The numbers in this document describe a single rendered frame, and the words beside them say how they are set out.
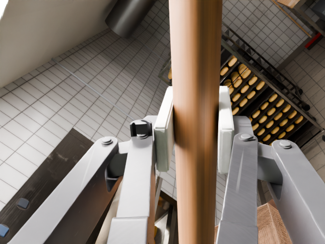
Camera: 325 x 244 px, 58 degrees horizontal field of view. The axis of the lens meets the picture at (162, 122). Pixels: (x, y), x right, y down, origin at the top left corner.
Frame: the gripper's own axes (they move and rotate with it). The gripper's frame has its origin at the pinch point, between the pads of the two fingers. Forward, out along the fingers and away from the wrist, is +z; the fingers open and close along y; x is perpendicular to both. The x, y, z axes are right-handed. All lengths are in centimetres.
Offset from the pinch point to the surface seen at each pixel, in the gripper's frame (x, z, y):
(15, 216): -87, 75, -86
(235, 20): -58, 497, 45
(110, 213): -116, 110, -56
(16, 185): -81, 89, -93
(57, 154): -84, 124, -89
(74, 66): -58, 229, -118
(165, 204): -140, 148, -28
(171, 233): -143, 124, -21
